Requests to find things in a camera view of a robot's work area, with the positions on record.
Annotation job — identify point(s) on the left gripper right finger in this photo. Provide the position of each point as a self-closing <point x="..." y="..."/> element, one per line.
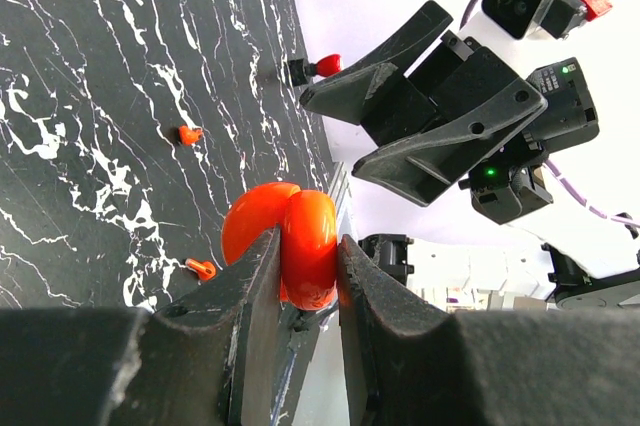
<point x="409" y="363"/>

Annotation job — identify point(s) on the aluminium frame rail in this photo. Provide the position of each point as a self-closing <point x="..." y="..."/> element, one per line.
<point x="340" y="192"/>

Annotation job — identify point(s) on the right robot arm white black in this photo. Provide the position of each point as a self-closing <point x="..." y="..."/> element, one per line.
<point x="495" y="155"/>

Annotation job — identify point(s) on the red emergency stop button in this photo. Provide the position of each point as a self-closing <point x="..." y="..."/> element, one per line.
<point x="301" y="71"/>

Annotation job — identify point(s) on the red earbud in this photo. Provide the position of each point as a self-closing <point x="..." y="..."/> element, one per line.
<point x="189" y="136"/>
<point x="205" y="270"/>

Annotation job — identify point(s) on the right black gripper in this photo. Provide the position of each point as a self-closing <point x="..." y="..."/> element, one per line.
<point x="462" y="83"/>

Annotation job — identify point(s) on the red earbud upper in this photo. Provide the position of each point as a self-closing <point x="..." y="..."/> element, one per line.
<point x="189" y="136"/>

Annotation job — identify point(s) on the red earbud lower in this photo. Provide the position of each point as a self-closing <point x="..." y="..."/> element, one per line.
<point x="205" y="270"/>

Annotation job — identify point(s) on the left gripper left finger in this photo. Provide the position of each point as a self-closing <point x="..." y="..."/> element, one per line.
<point x="205" y="359"/>

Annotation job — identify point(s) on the red earbud charging case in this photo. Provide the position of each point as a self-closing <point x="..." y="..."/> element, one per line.
<point x="308" y="245"/>

